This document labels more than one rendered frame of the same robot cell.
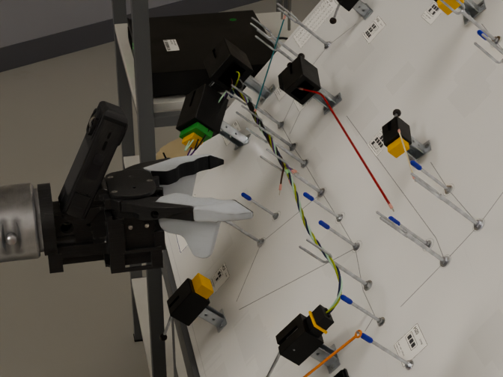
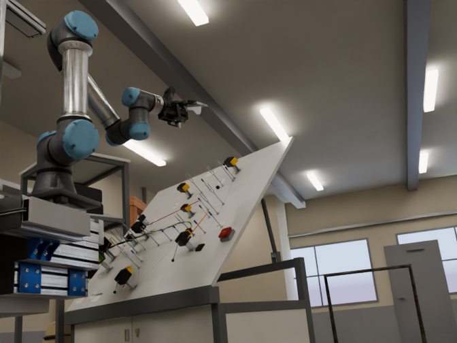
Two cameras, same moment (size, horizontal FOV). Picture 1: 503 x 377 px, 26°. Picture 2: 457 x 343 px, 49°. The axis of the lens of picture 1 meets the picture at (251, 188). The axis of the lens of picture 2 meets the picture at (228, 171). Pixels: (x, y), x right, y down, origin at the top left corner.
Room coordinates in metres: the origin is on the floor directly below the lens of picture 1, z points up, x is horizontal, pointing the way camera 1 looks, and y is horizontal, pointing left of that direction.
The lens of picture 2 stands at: (-0.70, 1.00, 0.70)
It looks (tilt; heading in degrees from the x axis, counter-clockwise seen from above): 18 degrees up; 326
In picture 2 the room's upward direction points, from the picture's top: 5 degrees counter-clockwise
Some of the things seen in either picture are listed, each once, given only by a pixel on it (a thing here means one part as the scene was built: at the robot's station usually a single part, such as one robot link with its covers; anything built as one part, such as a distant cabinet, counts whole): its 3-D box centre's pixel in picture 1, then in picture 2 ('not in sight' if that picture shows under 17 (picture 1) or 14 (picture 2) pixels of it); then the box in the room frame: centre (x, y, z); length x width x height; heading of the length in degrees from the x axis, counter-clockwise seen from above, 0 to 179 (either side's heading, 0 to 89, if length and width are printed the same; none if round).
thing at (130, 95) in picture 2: not in sight; (138, 100); (0.89, 0.30, 1.56); 0.11 x 0.08 x 0.09; 102
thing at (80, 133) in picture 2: not in sight; (74, 85); (0.84, 0.56, 1.54); 0.15 x 0.12 x 0.55; 12
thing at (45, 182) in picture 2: not in sight; (54, 186); (0.97, 0.59, 1.21); 0.15 x 0.15 x 0.10
